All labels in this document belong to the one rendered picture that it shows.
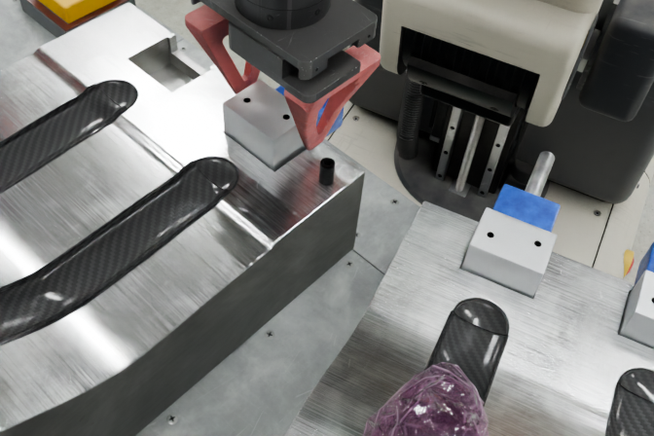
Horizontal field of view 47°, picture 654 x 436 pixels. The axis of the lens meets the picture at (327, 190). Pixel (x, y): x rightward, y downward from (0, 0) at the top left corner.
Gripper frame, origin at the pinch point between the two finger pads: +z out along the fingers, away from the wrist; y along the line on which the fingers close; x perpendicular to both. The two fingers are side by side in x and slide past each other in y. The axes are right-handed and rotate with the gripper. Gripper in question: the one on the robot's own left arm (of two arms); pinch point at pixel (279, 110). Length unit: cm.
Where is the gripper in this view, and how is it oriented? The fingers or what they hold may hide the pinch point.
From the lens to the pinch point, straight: 52.6
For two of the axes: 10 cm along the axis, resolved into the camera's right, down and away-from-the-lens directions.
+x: 6.9, -5.2, 5.1
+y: 7.3, 5.6, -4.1
